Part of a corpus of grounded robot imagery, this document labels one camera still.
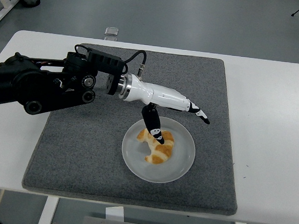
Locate translucent white round plate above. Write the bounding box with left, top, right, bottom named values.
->
left=119, top=114, right=199, bottom=186

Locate grey felt mat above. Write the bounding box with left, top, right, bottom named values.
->
left=20, top=39, right=248, bottom=216

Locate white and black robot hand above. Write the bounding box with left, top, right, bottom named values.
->
left=123, top=73, right=214, bottom=149

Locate golden croissant bread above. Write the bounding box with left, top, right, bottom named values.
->
left=135, top=127, right=176, bottom=166

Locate white paper label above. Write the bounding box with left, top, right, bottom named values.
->
left=104, top=206, right=125, bottom=222

